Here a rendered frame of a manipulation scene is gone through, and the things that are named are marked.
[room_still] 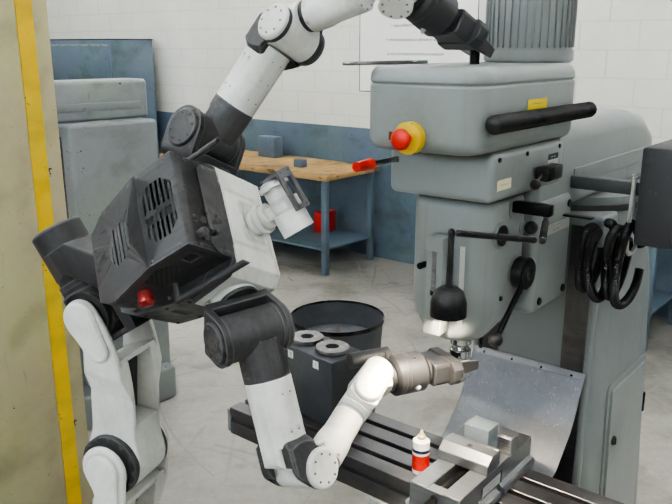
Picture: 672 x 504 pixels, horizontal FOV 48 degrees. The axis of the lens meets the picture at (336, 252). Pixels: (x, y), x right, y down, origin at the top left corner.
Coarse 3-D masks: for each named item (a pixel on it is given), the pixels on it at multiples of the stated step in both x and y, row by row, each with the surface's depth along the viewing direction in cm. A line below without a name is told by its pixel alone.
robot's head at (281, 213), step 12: (288, 180) 148; (264, 192) 145; (276, 192) 145; (264, 204) 150; (276, 204) 145; (288, 204) 145; (264, 216) 147; (276, 216) 147; (288, 216) 145; (300, 216) 145; (264, 228) 148; (288, 228) 145; (300, 228) 145
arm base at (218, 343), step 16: (208, 304) 140; (224, 304) 141; (240, 304) 142; (256, 304) 145; (208, 320) 138; (288, 320) 140; (208, 336) 138; (224, 336) 134; (288, 336) 141; (208, 352) 140; (224, 352) 134
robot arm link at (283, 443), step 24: (264, 384) 138; (288, 384) 140; (264, 408) 138; (288, 408) 139; (264, 432) 138; (288, 432) 138; (264, 456) 140; (288, 456) 137; (312, 456) 139; (312, 480) 138
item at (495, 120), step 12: (552, 108) 150; (564, 108) 154; (576, 108) 158; (588, 108) 162; (492, 120) 133; (504, 120) 133; (516, 120) 136; (528, 120) 140; (540, 120) 144; (552, 120) 149; (564, 120) 154; (492, 132) 134; (504, 132) 135
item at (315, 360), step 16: (304, 336) 208; (320, 336) 206; (288, 352) 204; (304, 352) 199; (320, 352) 197; (336, 352) 196; (352, 352) 199; (304, 368) 200; (320, 368) 196; (336, 368) 194; (304, 384) 202; (320, 384) 197; (336, 384) 195; (304, 400) 203; (320, 400) 198; (336, 400) 196; (320, 416) 199
